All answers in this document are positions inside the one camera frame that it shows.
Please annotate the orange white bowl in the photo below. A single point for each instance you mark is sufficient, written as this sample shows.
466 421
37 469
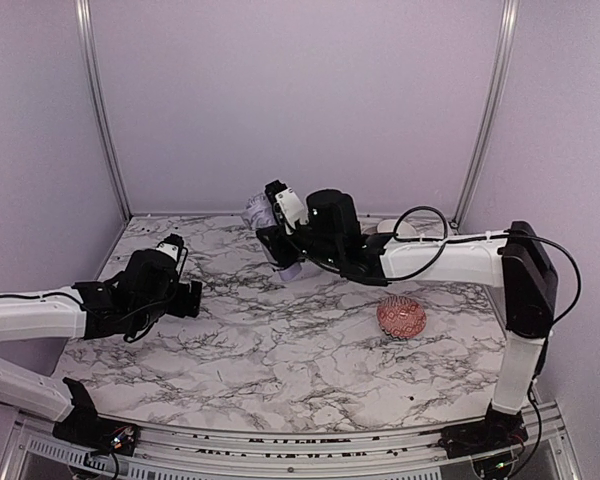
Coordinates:
402 229

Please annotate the left aluminium frame post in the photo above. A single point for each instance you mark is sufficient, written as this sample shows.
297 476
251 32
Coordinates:
90 58

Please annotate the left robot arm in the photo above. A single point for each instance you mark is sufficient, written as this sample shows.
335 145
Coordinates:
129 305

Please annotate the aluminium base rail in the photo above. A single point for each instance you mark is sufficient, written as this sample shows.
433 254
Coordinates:
421 452

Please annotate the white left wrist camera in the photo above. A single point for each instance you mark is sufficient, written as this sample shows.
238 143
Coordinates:
173 246

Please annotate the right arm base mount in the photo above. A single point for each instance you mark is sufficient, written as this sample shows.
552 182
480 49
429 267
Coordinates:
481 437

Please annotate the lilac folding umbrella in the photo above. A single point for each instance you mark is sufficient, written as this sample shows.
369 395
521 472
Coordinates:
258 216

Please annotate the aluminium frame post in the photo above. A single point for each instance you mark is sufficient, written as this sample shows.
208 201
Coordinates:
495 92
90 58

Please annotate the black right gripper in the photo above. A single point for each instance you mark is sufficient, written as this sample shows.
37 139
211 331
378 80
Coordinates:
269 240

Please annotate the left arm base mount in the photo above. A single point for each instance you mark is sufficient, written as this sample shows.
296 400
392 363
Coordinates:
102 435

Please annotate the right aluminium frame post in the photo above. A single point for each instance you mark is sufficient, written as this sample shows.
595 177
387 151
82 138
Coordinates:
495 92

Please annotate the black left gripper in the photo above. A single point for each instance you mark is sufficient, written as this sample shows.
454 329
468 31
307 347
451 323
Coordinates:
188 298

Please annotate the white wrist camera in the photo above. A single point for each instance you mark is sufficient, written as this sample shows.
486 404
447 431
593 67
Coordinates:
173 246
291 210

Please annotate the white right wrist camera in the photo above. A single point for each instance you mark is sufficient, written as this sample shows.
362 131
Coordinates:
291 210

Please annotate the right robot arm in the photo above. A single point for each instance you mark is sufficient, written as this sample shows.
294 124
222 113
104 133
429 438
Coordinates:
324 229

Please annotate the grey swirl plate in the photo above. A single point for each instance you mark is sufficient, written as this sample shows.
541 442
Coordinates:
369 231

